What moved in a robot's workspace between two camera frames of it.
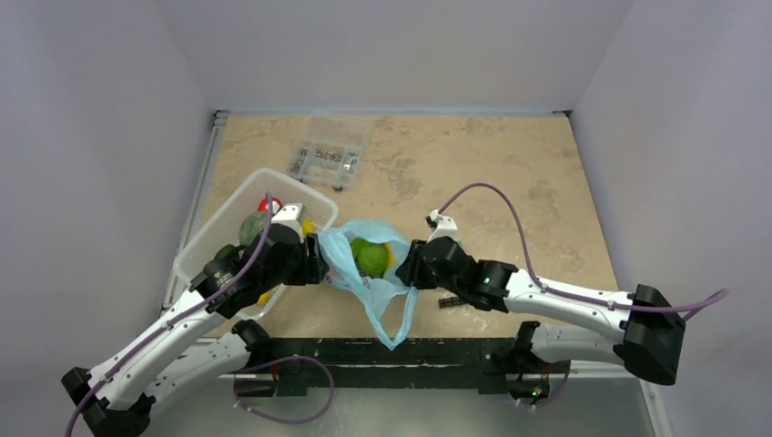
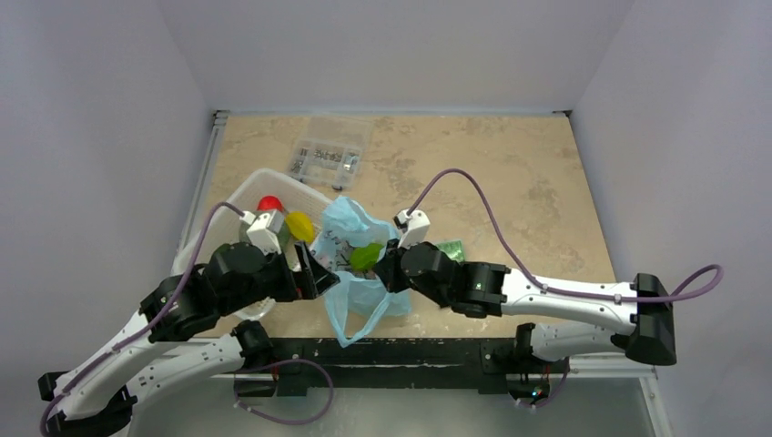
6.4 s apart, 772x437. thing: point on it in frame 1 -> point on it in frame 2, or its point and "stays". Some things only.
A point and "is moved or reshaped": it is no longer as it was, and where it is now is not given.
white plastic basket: [224, 229] stays
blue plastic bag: [336, 243] is moved or reshaped
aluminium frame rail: [203, 177] stays
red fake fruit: [262, 204] stays
